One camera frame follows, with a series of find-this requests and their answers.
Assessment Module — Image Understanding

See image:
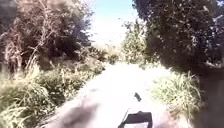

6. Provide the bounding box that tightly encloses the tall grass verge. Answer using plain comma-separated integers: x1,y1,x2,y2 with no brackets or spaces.
0,55,108,128

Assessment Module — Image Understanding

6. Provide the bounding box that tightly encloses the group of trees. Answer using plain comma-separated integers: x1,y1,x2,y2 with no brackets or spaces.
0,0,98,75

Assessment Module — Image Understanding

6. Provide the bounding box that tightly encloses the clump of tall grass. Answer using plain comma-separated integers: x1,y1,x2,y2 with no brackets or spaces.
149,69,205,118

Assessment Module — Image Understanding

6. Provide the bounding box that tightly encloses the grey paved path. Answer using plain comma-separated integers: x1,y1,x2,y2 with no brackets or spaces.
39,62,189,128

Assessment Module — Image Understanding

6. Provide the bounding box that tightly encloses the large dark tree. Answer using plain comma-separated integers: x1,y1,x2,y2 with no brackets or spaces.
131,0,224,74

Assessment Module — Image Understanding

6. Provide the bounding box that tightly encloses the green bush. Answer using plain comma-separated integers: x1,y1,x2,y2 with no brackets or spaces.
120,19,148,66

